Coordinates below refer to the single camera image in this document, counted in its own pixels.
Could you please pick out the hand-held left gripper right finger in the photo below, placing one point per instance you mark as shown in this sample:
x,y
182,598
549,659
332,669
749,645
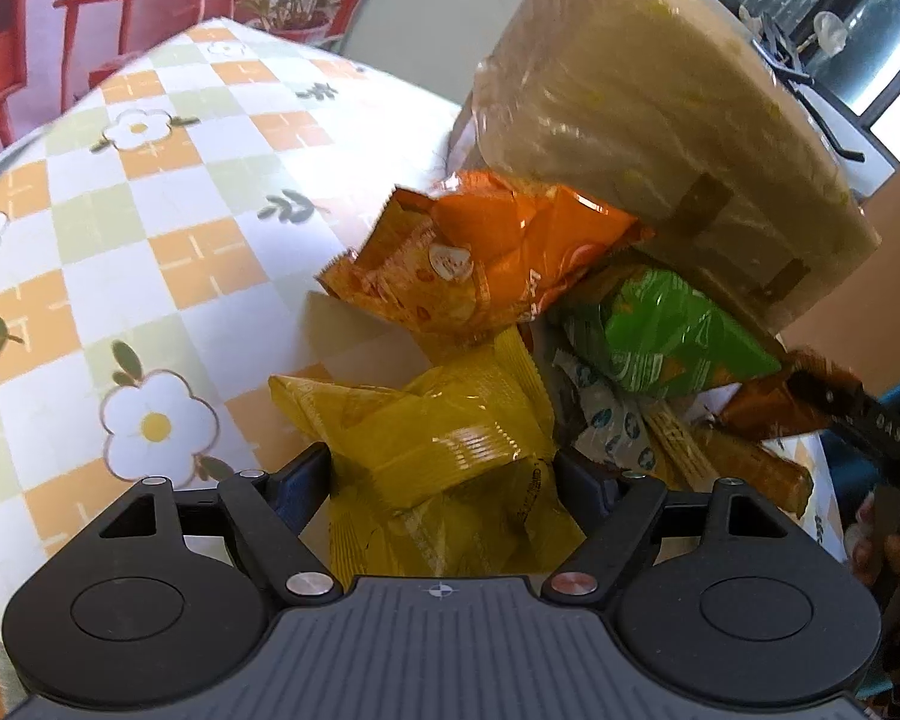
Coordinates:
x,y
579,481

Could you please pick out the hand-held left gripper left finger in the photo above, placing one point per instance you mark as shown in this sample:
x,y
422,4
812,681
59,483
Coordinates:
x,y
300,481

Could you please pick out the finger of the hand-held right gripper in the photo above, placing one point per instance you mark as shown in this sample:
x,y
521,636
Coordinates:
x,y
821,394

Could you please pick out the brown snack packet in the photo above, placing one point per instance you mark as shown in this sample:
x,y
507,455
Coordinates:
x,y
757,406

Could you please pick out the white blue-dotted snack packet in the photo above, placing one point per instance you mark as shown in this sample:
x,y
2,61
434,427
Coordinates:
x,y
615,420

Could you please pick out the tan wafer packet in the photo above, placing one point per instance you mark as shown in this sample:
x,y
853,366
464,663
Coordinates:
x,y
754,469

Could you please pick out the yellow striped stick packet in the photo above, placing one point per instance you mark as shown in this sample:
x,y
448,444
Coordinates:
x,y
679,446

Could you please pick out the yellow snack packet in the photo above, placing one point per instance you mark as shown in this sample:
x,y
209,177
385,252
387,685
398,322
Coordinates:
x,y
435,450

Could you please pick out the green snack packet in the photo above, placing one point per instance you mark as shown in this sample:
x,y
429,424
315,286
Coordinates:
x,y
667,330

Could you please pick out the orange snack packet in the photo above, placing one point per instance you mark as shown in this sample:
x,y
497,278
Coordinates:
x,y
495,240

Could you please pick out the cardboard box with plastic liner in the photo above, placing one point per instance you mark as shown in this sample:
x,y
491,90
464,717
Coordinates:
x,y
645,105

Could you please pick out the person's right hand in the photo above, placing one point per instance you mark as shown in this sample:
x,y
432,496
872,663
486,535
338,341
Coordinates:
x,y
862,549

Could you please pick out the wooden board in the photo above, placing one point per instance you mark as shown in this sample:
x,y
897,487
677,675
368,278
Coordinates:
x,y
870,262

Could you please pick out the black exercise bike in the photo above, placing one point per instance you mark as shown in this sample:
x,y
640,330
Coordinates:
x,y
784,52

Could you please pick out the printed wall backdrop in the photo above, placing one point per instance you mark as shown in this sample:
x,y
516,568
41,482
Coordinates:
x,y
82,30

